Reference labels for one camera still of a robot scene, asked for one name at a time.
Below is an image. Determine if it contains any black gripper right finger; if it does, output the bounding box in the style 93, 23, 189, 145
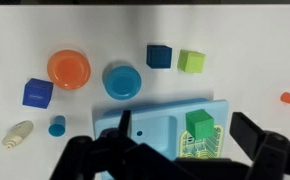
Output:
229, 111, 290, 180

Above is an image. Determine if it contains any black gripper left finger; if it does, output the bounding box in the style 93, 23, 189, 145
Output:
49, 109, 159, 180

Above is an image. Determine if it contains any dark green block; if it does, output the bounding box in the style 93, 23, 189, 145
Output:
185, 109, 216, 141

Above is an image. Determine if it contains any small blue cup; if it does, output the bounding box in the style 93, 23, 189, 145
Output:
48, 114, 67, 137

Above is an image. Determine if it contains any green object in tray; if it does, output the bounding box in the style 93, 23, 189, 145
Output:
179, 124, 224, 160

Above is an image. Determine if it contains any light blue toy sink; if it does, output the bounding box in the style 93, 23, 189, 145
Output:
91, 97, 230, 162

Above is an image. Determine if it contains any royal blue cube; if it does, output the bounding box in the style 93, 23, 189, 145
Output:
22, 77, 54, 110

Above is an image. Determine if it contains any orange plastic bowl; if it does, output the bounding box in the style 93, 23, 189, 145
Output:
46, 49, 92, 91

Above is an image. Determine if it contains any lime green cube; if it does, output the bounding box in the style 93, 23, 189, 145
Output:
177, 49, 207, 74

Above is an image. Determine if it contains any navy blue cube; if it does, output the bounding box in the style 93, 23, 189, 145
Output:
146, 44, 173, 70

